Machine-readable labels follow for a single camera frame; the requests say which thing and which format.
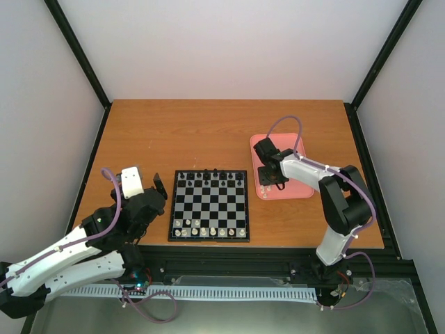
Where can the metal sheet front panel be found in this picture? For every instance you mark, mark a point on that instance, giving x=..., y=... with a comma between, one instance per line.
x=385, y=306

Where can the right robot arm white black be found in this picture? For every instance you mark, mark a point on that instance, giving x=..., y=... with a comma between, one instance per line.
x=347, y=204

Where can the pink plastic tray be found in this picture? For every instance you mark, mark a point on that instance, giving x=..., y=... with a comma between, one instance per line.
x=295, y=188

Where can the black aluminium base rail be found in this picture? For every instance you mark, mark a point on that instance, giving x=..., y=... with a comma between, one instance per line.
x=179, y=260

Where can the right black frame post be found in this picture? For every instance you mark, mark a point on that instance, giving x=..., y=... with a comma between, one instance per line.
x=398, y=29

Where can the left black frame post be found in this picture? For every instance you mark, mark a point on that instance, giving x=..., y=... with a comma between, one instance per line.
x=70, y=37

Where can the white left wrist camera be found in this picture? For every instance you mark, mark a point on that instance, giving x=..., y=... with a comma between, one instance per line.
x=131, y=182

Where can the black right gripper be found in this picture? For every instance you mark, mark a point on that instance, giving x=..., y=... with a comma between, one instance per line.
x=263, y=180

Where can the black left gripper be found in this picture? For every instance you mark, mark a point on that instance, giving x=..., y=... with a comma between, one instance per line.
x=160, y=186

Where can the black frame post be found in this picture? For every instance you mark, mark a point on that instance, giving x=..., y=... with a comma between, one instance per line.
x=398, y=29
x=70, y=37

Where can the light blue slotted cable duct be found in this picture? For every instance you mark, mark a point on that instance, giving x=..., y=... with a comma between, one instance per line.
x=212, y=293

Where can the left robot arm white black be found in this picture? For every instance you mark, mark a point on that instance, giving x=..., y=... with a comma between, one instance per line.
x=102, y=247

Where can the black chess pieces row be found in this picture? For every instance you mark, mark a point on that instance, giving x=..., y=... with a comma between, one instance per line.
x=211, y=178

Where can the black white chess board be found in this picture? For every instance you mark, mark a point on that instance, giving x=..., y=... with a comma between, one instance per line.
x=215, y=207

